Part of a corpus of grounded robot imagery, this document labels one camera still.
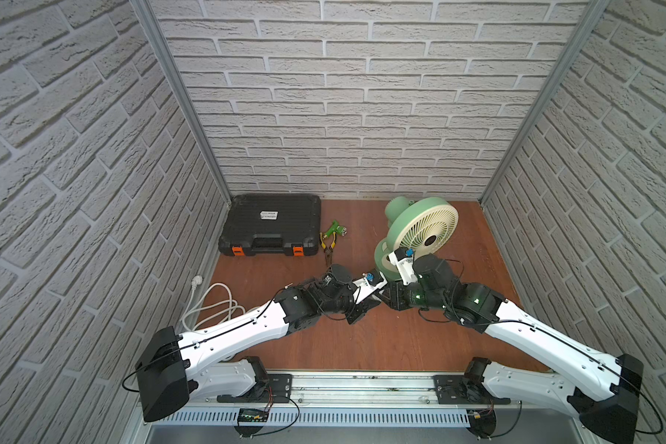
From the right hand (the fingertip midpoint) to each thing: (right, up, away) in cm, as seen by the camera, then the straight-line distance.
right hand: (380, 292), depth 71 cm
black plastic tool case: (-31, +18, +30) cm, 47 cm away
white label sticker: (-38, +22, +33) cm, 55 cm away
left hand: (-2, +1, +3) cm, 4 cm away
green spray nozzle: (-13, +17, +36) cm, 42 cm away
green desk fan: (+13, +17, +4) cm, 22 cm away
